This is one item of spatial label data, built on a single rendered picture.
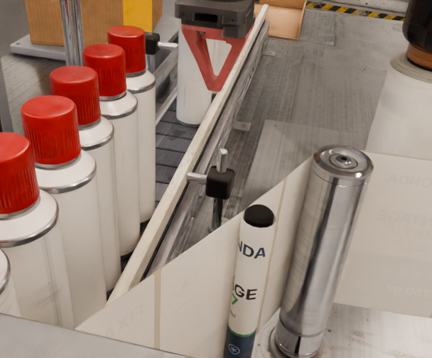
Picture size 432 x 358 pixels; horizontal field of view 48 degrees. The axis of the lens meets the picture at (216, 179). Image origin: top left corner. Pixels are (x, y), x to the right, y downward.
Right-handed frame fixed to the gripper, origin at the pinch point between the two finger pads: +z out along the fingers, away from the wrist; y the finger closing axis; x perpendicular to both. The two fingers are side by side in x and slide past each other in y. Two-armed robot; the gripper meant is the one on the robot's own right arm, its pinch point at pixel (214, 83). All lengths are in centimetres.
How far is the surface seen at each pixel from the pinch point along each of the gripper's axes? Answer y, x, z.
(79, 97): -19.8, 5.5, -5.8
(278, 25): 87, 1, 17
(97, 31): 46, 35, 12
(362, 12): 420, -47, 89
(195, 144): 3.3, 2.7, 9.9
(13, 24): 198, 158, 66
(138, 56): -8.9, 5.3, -5.2
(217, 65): 25.7, 4.9, 7.8
